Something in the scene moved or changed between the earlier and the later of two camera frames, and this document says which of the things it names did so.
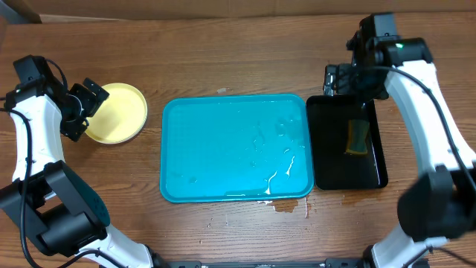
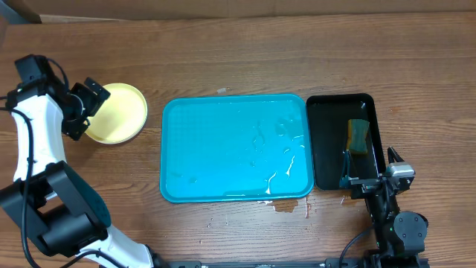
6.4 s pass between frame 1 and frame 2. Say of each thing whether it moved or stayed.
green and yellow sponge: stayed
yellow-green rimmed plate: stayed
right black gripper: moved
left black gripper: stayed
